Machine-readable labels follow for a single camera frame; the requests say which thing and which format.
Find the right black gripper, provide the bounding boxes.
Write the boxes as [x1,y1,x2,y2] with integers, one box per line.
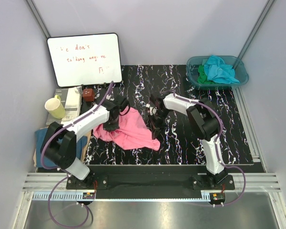
[147,109,170,140]

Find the pink t shirt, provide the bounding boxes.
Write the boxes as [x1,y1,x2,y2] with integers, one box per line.
[93,108,160,151]

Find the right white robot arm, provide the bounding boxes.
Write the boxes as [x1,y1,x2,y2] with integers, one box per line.
[145,92,228,189]

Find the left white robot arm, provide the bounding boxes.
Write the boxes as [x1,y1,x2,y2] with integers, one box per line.
[41,95,130,189]

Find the dark red small box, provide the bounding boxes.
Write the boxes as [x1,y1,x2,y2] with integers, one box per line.
[82,88,95,102]

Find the black marbled table mat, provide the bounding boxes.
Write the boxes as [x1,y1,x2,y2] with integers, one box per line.
[84,65,253,165]

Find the grey white booklet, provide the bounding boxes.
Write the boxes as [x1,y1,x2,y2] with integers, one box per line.
[46,86,82,125]

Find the yellow green mug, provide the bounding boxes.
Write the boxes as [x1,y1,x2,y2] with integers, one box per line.
[44,95,66,119]

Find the green t shirt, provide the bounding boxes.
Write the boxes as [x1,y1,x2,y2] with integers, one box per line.
[197,65,215,84]

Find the folded blue t shirt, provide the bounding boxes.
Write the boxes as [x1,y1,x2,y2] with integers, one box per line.
[35,128,88,168]

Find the turquoise t shirt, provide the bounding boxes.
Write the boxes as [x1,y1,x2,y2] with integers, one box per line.
[203,55,240,84]

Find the teal plastic basin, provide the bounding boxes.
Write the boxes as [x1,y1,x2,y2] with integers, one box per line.
[186,55,249,90]

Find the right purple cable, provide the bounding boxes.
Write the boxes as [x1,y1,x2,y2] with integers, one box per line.
[161,89,247,207]

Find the purple cable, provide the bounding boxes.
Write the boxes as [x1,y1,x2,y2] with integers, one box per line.
[161,89,247,207]
[40,81,115,227]

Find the white whiteboard black frame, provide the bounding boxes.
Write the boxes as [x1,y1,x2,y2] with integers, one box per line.
[47,33,122,87]

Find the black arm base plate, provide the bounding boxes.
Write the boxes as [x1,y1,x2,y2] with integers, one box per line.
[66,165,235,201]

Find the aluminium extrusion rail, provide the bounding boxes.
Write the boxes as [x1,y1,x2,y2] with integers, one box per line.
[23,173,281,192]

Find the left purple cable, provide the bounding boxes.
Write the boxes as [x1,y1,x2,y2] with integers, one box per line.
[40,81,115,227]

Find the white slotted cable duct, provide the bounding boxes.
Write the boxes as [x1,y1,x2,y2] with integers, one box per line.
[32,192,215,201]

